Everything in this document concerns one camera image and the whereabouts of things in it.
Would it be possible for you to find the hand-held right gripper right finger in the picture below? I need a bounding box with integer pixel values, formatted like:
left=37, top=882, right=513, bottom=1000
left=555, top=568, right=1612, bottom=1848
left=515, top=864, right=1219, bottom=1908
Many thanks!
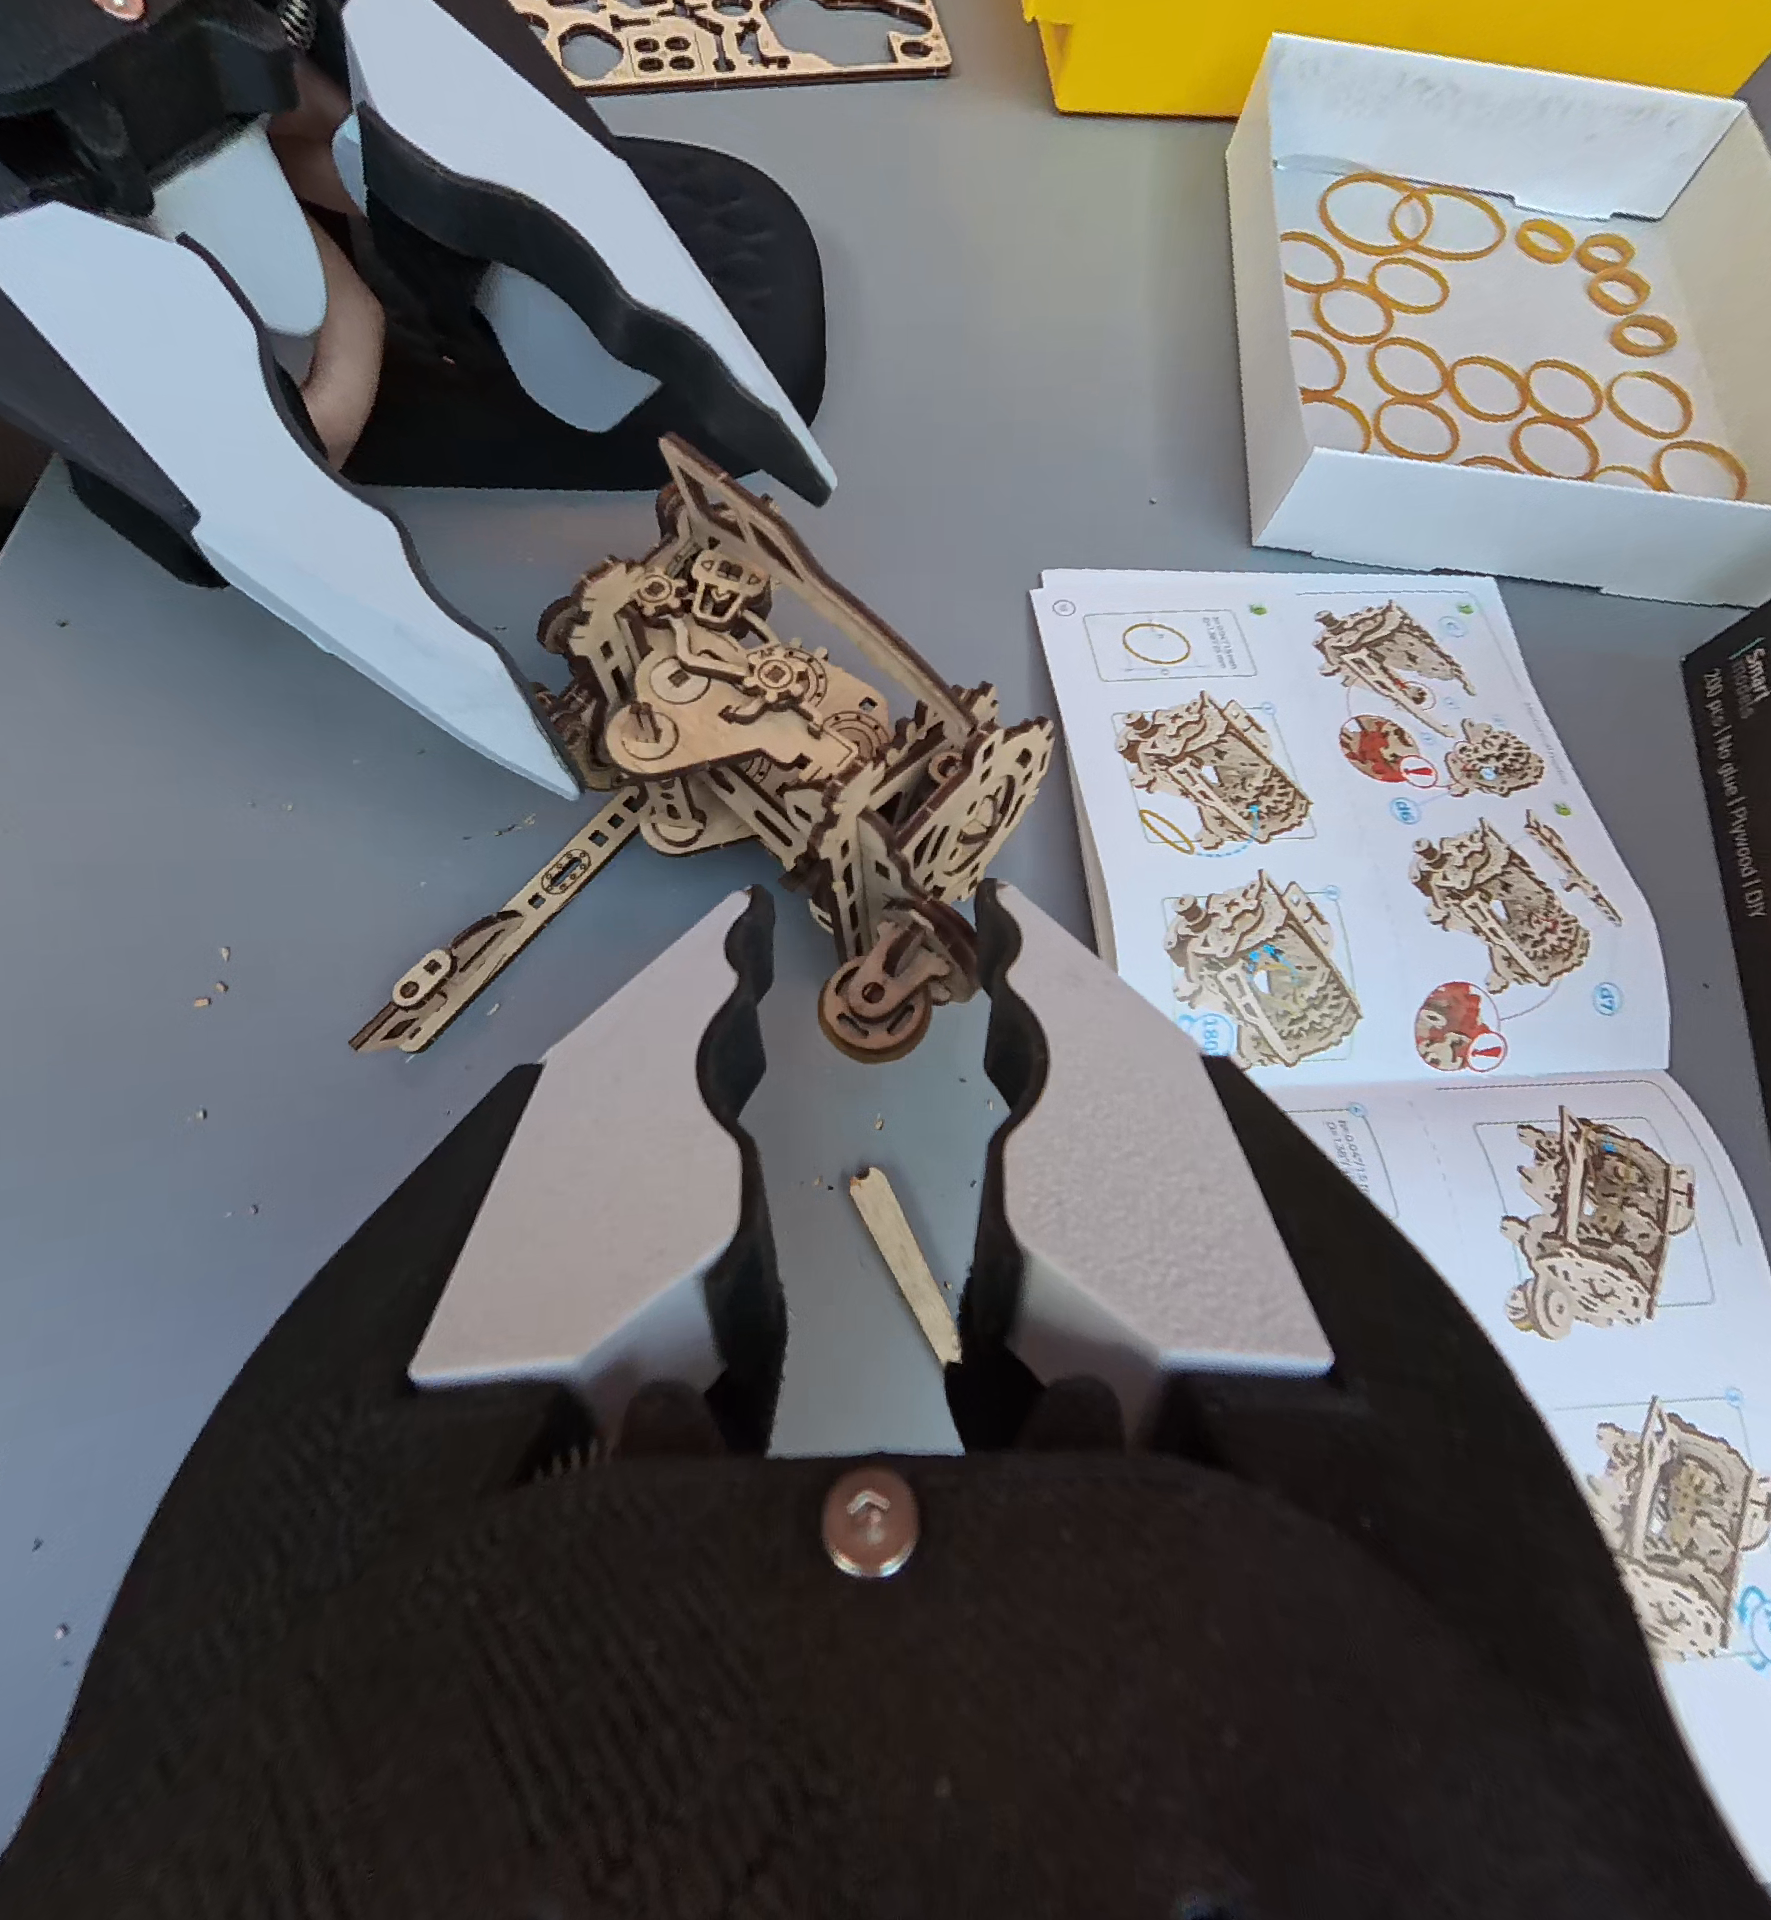
left=951, top=878, right=1337, bottom=1454

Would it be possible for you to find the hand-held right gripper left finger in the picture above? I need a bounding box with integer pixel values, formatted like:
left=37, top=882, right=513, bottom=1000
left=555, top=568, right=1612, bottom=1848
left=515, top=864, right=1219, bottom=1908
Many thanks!
left=407, top=883, right=789, bottom=1457

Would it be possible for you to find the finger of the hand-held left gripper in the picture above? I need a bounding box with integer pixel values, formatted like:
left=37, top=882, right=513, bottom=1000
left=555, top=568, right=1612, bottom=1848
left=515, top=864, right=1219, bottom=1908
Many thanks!
left=329, top=0, right=841, bottom=508
left=0, top=134, right=587, bottom=800

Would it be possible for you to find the wooden mechanical model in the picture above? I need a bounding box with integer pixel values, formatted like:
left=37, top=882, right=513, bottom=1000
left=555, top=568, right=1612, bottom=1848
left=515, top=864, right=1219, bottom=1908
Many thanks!
left=531, top=433, right=1059, bottom=1067

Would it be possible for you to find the grey desk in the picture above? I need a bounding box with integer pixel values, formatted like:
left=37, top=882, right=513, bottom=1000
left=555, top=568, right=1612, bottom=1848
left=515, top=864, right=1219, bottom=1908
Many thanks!
left=0, top=0, right=1771, bottom=1651

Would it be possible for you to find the person's left hand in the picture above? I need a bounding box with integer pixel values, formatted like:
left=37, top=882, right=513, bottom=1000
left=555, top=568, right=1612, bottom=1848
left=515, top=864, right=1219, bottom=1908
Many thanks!
left=285, top=59, right=391, bottom=459

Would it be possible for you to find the thin wooden stick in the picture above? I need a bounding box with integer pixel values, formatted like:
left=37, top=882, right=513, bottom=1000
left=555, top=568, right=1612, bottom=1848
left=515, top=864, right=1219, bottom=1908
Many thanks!
left=847, top=1166, right=965, bottom=1367

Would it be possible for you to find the flat wooden strip part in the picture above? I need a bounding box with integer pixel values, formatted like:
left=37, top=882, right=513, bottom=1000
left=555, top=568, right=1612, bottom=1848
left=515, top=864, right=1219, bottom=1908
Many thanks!
left=349, top=785, right=647, bottom=1056

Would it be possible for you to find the laser-cut wooden part sheet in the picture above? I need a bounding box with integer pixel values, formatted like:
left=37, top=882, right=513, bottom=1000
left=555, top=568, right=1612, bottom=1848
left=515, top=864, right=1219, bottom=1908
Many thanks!
left=507, top=0, right=953, bottom=95

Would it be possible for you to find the open instruction booklet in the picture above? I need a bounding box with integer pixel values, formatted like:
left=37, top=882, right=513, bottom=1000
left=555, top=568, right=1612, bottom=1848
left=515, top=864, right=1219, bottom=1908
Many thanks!
left=1029, top=566, right=1771, bottom=1883

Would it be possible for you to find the yellow plastic bin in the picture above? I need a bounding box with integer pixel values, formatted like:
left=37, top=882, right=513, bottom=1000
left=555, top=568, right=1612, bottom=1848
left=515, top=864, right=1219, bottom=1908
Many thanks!
left=1019, top=0, right=1771, bottom=120

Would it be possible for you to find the white cardboard tray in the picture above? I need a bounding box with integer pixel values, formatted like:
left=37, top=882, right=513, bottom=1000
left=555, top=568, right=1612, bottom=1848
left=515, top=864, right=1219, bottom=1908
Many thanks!
left=1223, top=31, right=1771, bottom=610

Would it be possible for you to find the pile of rubber bands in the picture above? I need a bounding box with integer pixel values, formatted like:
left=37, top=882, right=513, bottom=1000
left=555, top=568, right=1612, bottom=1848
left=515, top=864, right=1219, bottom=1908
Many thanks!
left=1281, top=167, right=1748, bottom=503

